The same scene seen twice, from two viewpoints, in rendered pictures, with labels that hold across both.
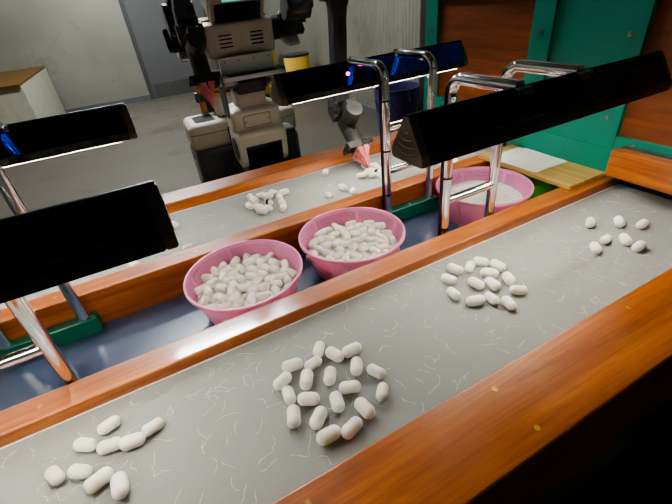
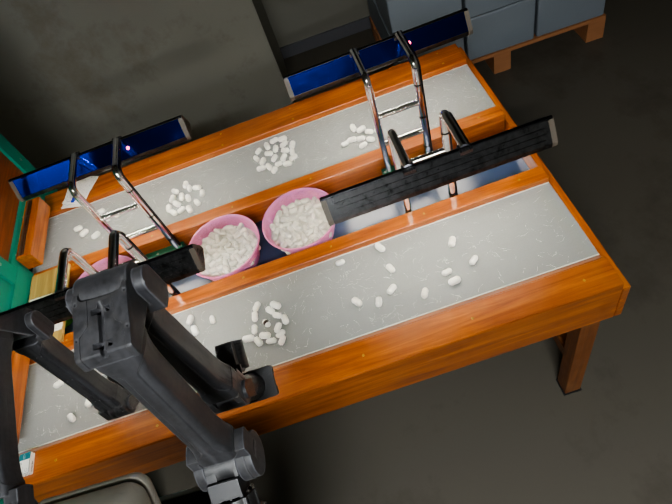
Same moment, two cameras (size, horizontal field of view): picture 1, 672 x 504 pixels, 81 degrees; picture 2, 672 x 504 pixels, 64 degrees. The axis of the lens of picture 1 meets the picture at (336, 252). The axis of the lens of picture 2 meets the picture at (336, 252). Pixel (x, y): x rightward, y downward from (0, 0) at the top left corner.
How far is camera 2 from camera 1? 2.16 m
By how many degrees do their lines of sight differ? 91
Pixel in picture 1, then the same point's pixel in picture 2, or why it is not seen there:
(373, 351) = (253, 170)
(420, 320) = (225, 183)
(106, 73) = not seen: outside the picture
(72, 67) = not seen: outside the picture
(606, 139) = (12, 270)
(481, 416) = (232, 137)
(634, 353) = (170, 153)
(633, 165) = (36, 244)
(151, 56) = not seen: outside the picture
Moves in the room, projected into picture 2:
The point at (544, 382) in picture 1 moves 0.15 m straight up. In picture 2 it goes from (206, 146) to (189, 118)
